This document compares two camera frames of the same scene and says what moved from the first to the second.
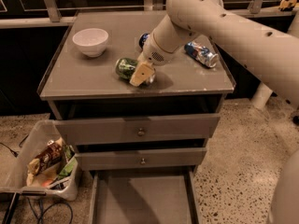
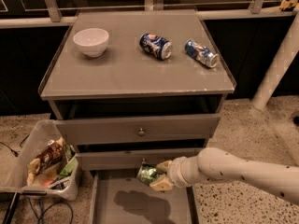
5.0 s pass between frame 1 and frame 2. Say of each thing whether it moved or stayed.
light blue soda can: stayed
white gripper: moved
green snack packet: stayed
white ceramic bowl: stayed
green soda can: moved
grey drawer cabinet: stayed
